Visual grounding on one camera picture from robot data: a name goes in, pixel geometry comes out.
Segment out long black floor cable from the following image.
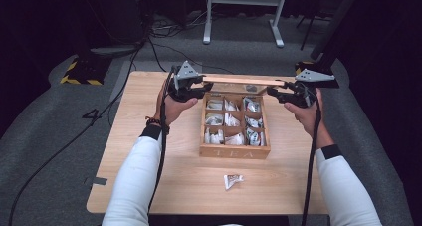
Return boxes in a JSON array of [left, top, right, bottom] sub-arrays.
[[7, 41, 147, 226]]

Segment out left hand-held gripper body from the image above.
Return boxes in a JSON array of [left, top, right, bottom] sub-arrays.
[[167, 60, 206, 104]]

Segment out person's right hand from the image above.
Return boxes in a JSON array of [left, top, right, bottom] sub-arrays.
[[283, 89, 329, 139]]

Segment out wooden tea box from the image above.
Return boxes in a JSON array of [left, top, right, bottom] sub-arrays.
[[198, 92, 272, 160]]

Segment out bundle of floor cables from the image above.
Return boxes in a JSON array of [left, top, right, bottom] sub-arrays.
[[148, 9, 214, 39]]

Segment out right hand-held gripper cable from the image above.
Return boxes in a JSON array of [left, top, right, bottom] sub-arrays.
[[300, 92, 323, 226]]

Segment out left hand-held gripper cable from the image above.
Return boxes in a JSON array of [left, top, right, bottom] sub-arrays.
[[146, 69, 177, 218]]

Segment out hand-held gripper cable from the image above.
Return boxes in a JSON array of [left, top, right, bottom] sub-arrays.
[[146, 69, 177, 218], [300, 92, 323, 226]]

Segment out person's left hand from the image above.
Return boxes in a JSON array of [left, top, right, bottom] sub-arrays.
[[154, 83, 200, 126]]

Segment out black tripod legs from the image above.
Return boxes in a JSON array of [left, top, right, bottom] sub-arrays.
[[296, 12, 333, 52]]

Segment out wooden glass-window box lid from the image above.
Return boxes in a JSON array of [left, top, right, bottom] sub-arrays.
[[201, 73, 288, 97]]

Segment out black slanted stand column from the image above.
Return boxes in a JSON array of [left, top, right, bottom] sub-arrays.
[[309, 0, 364, 62]]

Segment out grey tape strip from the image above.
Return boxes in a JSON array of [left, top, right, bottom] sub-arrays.
[[84, 176, 109, 187]]

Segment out dark beaded bracelet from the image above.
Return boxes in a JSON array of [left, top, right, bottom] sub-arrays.
[[144, 115, 171, 136]]

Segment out single tea packet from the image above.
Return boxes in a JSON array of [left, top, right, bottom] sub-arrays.
[[223, 173, 245, 191]]

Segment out group of white tea bags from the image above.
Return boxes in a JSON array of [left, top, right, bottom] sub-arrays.
[[204, 98, 267, 147]]

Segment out thin black floor cable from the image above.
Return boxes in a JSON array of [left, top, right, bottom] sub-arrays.
[[146, 36, 235, 76]]

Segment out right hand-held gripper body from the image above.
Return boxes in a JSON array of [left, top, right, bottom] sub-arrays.
[[290, 68, 336, 109]]

